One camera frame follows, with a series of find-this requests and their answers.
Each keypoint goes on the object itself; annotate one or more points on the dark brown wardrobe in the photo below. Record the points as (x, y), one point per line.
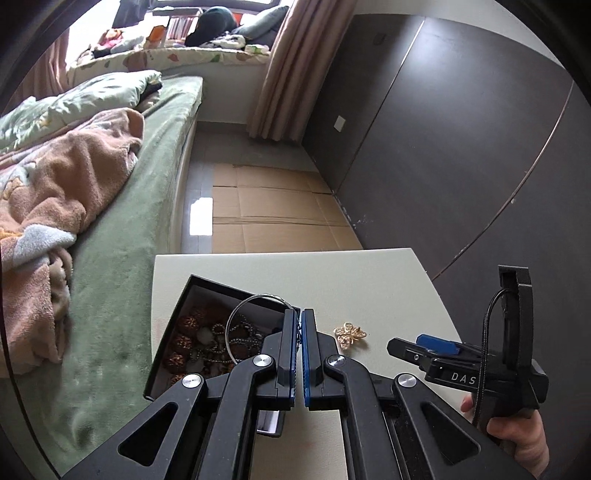
(438, 138)

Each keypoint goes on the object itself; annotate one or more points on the pale green floral quilt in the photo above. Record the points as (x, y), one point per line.
(92, 97)

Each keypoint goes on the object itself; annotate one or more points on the pink fleece blanket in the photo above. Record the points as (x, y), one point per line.
(69, 184)

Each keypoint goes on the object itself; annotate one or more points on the grey pillow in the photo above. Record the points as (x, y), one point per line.
(263, 21)

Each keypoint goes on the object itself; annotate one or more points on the person's right hand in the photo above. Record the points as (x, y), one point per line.
(521, 438)

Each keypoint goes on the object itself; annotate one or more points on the gold butterfly brooch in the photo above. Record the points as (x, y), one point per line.
(348, 334)

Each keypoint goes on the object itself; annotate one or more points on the white wall socket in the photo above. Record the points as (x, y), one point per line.
(340, 123)

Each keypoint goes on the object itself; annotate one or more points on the pile of soft toys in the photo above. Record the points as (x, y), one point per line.
(113, 41)

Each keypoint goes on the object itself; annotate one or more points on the black jewelry box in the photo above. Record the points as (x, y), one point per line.
(159, 374)

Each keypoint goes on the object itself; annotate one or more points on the bed with green sheet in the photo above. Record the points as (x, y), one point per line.
(138, 207)

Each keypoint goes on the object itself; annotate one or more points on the black bag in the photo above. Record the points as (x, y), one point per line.
(212, 25)

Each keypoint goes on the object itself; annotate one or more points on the orange carton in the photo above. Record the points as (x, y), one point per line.
(158, 36)

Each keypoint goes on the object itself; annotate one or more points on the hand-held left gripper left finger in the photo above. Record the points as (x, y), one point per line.
(290, 360)

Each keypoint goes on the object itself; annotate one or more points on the silver bangle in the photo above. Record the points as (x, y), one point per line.
(263, 296)

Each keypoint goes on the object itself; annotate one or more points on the beige curtain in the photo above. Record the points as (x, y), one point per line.
(295, 69)
(48, 69)

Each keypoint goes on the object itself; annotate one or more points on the floral window seat cushion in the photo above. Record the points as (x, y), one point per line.
(184, 57)

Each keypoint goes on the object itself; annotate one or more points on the pink striped box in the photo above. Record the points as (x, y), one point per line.
(182, 30)

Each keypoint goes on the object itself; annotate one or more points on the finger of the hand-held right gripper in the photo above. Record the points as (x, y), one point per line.
(438, 345)
(408, 351)

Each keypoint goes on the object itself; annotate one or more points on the flattened cardboard sheet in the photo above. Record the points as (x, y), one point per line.
(277, 207)

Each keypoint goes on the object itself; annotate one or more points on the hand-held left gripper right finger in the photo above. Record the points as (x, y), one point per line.
(305, 364)

